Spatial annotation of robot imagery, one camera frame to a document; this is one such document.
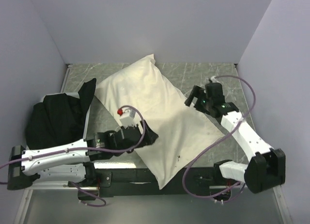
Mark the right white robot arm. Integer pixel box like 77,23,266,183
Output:
185,82,286,194

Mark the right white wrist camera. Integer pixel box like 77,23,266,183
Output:
209,76,219,83

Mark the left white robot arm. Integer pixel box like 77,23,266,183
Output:
6,121,158,191

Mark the purple cable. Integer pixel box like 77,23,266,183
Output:
0,105,146,208
182,75,256,205

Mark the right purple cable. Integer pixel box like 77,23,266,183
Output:
182,75,256,205

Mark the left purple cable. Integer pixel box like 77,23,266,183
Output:
0,105,146,208

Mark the grey plastic basket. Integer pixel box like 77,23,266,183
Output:
40,92,91,140

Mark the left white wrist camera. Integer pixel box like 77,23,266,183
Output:
117,108,139,128

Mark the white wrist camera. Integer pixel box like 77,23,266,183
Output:
209,76,219,83
117,108,139,128

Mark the aluminium frame rail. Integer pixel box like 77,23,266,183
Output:
14,177,80,224

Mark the black cloth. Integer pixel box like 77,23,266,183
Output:
25,78,96,150

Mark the cream pillowcase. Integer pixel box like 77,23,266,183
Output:
95,54,223,189

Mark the cream pillow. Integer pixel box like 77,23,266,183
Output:
136,54,156,70

